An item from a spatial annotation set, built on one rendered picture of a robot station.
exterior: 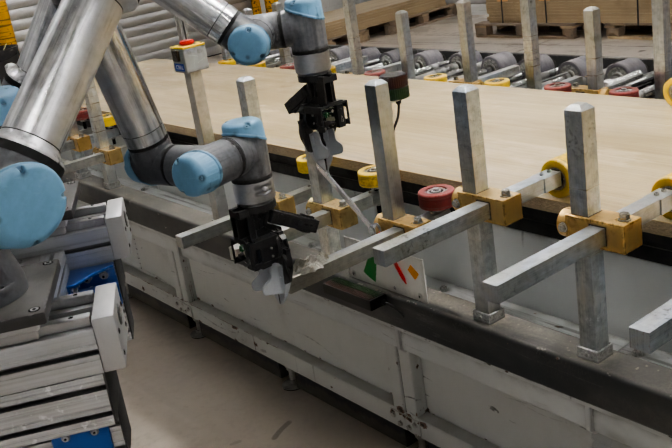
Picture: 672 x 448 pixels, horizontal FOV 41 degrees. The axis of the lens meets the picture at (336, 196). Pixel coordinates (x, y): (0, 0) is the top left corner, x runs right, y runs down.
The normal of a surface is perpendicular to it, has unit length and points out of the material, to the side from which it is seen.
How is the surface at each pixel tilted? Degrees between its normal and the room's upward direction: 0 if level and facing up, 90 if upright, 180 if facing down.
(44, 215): 95
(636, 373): 0
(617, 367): 0
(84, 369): 90
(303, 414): 0
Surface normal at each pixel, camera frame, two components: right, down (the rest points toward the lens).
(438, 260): -0.77, 0.30
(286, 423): -0.15, -0.94
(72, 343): 0.20, 0.28
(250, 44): -0.03, 0.32
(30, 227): 0.76, 0.18
